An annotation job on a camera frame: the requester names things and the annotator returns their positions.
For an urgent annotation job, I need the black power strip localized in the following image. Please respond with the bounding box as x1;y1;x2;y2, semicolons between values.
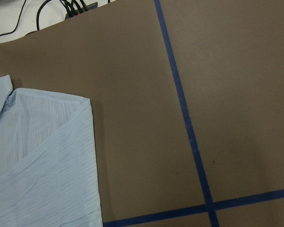
61;0;98;19

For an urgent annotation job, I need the light blue button-up shirt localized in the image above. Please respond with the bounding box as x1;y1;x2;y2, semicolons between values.
0;75;103;227

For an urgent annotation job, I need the black table cable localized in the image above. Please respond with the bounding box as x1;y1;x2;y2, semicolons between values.
0;0;50;40

